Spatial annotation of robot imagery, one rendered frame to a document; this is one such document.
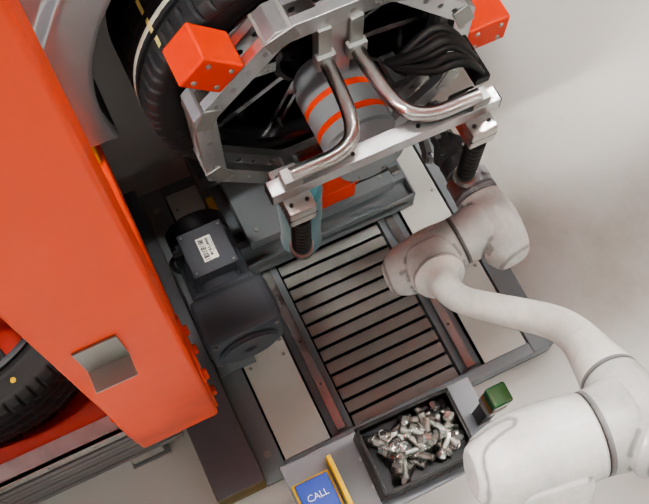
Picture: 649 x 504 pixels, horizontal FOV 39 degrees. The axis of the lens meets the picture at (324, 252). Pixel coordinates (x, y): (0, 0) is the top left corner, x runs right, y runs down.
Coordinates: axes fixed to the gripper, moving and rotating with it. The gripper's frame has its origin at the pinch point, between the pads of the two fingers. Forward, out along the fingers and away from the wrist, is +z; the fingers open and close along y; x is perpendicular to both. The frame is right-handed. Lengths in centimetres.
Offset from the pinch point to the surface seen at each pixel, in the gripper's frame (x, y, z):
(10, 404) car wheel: 62, -81, -21
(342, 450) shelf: 19, -45, -57
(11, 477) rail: 59, -94, -32
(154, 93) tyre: 59, -15, 4
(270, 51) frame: 55, 8, -5
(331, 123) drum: 37.3, 0.3, -11.6
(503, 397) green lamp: 13, -10, -64
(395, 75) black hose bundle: 34.4, 14.1, -11.8
